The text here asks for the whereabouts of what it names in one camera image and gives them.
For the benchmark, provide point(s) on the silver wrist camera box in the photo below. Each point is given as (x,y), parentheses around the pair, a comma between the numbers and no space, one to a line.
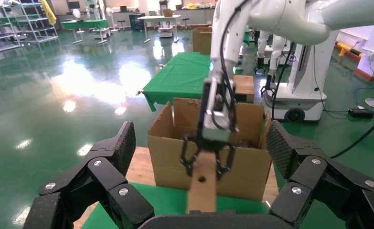
(218,129)

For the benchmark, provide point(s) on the white low cart robot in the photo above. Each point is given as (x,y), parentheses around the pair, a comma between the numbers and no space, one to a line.
(166,32)
(102,33)

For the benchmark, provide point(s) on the green tablecloth with fold lines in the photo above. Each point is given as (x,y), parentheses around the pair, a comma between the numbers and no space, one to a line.
(180,75)

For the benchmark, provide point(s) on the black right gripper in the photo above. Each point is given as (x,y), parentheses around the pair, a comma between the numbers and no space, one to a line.
(204,104)

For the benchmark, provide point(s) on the yellow hanging garment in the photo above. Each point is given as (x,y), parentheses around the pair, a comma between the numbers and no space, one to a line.
(48,12)

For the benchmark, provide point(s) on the large green tablecloth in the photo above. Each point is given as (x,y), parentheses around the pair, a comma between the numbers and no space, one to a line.
(167,199)

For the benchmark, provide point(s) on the metal shelf rack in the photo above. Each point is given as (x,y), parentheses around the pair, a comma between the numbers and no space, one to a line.
(0,31)
(36,25)

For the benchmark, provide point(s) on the white wheeled robot body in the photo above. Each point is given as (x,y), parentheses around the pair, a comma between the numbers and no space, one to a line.
(307,91)

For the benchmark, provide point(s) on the black cabinet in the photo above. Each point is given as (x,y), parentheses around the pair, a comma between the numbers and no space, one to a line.
(137,21)

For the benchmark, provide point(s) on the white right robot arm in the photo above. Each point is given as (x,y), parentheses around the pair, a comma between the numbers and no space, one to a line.
(285,19)

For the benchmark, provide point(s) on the plain brown cardboard box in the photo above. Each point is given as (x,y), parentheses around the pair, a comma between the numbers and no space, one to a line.
(244,88)

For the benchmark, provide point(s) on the table with green cover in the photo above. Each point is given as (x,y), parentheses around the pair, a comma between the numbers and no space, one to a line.
(85,24)

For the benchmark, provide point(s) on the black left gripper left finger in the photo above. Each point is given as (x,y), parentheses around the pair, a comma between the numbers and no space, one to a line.
(88,180)

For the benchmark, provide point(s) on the white standing fan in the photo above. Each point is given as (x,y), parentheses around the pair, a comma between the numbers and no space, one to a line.
(76,13)

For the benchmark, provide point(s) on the white long table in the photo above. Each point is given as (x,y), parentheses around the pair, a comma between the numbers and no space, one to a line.
(160,18)

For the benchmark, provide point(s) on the black power adapter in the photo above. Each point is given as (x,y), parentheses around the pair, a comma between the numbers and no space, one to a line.
(360,113)

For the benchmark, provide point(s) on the tall brown cardboard carton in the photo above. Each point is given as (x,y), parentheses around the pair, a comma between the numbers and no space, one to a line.
(202,39)

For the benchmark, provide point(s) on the small cardboard box with hole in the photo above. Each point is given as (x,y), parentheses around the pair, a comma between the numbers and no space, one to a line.
(202,196)

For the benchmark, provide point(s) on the silver metal binder clip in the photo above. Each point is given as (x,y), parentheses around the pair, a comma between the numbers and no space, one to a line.
(139,93)
(162,65)

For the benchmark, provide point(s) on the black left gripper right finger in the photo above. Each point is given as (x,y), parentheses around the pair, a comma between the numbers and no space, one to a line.
(319,180)

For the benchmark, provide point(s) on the large open cardboard carton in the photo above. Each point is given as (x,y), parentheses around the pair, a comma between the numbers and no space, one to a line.
(167,164)

